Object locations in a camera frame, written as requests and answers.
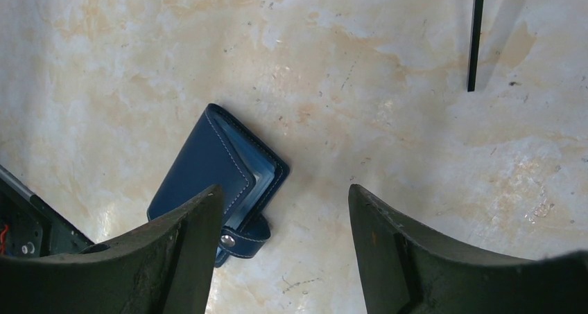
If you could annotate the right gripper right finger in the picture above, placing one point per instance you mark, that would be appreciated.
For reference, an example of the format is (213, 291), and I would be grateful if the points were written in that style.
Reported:
(407, 267)

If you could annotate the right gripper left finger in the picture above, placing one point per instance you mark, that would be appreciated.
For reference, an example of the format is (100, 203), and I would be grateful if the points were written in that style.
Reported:
(163, 266)

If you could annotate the blue leather card holder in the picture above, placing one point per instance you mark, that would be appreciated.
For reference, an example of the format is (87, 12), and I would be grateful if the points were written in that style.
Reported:
(220, 150)

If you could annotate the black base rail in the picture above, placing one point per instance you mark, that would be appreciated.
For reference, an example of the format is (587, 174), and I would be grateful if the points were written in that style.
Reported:
(30, 228)

